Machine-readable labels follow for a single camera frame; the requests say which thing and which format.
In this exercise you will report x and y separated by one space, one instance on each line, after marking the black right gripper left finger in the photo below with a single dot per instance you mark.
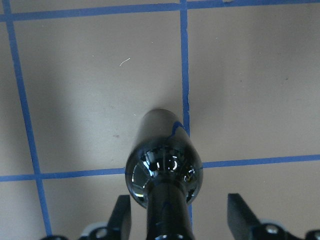
120 221

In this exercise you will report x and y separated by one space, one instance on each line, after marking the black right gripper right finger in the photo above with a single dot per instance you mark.
241 220

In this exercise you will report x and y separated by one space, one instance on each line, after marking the dark glass wine bottle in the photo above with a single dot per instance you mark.
164 175

